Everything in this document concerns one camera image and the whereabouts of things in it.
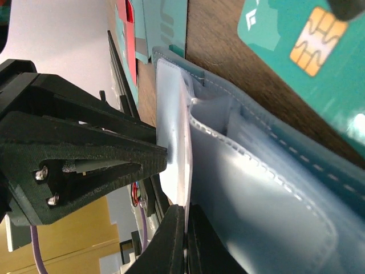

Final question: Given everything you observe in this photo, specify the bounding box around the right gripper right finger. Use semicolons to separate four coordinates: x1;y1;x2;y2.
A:
187;205;246;274

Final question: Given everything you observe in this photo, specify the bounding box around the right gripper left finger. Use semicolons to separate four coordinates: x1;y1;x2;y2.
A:
126;204;185;274

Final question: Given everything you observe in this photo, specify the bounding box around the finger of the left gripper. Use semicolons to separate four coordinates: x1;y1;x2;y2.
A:
1;59;156;134
1;111;167;225

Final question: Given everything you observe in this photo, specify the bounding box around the blue leather card holder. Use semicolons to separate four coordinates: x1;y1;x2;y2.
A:
153;47;364;273

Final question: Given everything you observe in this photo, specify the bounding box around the red card front left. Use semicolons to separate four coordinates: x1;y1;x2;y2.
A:
116;0;139;86

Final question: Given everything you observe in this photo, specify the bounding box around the teal VIP card left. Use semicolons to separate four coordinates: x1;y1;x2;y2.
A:
131;0;188;64

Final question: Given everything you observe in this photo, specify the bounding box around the teal vip card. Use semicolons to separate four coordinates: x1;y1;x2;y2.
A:
131;0;188;64
237;0;364;154

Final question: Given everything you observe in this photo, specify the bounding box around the teal VIP card centre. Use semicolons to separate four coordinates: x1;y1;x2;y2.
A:
237;0;364;154

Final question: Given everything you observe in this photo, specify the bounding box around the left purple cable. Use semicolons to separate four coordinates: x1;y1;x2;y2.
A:
30;224;48;274

